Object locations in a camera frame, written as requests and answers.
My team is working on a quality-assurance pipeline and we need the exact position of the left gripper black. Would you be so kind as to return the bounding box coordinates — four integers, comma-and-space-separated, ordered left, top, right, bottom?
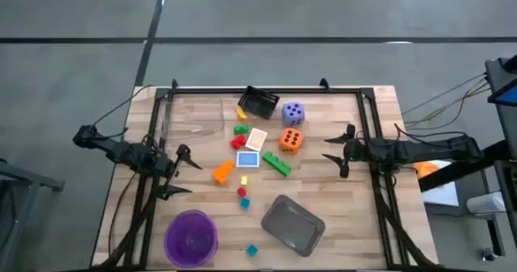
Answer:
151, 143, 203, 201

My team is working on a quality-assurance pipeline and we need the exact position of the red toy brick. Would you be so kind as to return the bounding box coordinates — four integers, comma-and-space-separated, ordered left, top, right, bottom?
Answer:
229, 134, 248, 150

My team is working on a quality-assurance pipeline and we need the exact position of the black plastic basket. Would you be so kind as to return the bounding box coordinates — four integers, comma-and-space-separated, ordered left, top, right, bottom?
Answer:
237, 85, 281, 121

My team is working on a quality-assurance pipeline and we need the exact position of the white roll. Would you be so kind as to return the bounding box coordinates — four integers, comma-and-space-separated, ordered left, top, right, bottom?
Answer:
466, 190, 506, 216

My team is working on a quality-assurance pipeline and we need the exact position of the long green toy brick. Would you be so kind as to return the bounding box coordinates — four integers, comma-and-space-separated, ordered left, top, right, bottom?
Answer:
261, 151, 292, 178

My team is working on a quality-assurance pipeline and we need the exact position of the black beam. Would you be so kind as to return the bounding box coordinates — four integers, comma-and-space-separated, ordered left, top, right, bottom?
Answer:
418, 140, 517, 193

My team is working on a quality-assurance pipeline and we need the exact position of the orange foam die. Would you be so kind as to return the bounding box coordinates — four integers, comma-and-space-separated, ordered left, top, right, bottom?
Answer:
279, 127, 305, 154

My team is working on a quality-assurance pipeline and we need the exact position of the black metal frame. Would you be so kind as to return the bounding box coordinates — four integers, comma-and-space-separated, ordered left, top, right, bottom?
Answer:
96, 86, 439, 270

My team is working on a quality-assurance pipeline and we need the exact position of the purple foam die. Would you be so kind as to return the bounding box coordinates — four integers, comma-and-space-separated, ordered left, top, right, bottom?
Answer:
281, 101, 306, 127

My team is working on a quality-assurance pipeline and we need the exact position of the white board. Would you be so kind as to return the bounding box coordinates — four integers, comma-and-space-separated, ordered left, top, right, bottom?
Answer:
422, 158, 461, 207

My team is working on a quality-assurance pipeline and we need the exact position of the orange object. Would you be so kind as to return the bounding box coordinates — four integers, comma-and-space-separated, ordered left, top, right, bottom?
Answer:
414, 161, 441, 180

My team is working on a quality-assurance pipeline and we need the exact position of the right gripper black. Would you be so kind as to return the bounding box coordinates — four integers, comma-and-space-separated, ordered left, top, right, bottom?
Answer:
322, 123, 376, 179

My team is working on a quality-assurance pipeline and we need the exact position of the grey translucent plastic tray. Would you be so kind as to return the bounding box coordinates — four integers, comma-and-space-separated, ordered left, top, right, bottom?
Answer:
260, 194, 326, 258

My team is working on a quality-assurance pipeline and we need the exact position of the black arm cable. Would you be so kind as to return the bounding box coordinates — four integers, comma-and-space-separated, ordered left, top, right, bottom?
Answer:
90, 84, 157, 128

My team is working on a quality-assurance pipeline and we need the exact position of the grey metal table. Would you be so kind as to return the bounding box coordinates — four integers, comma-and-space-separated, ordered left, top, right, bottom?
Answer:
0, 157, 65, 272

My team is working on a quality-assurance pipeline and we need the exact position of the clear plastic container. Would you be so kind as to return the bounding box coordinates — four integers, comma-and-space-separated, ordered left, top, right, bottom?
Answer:
163, 96, 226, 140

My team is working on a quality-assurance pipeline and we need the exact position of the thin grey cable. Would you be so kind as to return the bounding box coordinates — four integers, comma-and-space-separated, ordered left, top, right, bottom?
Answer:
401, 73, 489, 116

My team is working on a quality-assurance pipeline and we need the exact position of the purple plastic bowl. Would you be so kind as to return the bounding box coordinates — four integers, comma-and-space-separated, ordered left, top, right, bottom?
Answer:
163, 209, 220, 269

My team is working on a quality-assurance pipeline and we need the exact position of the orange toy brick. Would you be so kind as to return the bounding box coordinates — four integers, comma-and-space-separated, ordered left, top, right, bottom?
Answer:
212, 160, 235, 186

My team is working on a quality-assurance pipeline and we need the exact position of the brown cable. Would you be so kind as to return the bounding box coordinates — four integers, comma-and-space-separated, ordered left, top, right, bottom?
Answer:
107, 170, 138, 257

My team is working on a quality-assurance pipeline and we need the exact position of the grey cabinet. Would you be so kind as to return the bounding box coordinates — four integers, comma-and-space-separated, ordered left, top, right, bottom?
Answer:
494, 102, 517, 261

